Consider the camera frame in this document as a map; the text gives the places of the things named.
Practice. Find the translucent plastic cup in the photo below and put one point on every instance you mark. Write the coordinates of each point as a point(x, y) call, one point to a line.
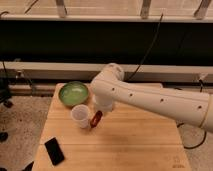
point(80, 115)

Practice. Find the black smartphone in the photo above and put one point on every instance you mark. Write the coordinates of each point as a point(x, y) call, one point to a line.
point(54, 151)

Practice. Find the green ceramic bowl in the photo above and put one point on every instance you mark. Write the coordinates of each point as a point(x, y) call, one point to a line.
point(73, 93)

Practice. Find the black chair base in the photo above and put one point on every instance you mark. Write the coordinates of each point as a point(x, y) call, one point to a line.
point(5, 96)

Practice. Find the dark red pepper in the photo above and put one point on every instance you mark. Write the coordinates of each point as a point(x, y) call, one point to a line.
point(96, 119)

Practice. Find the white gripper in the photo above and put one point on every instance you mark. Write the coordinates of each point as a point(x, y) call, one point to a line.
point(105, 105)

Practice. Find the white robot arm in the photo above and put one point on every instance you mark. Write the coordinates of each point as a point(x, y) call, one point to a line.
point(194, 108)

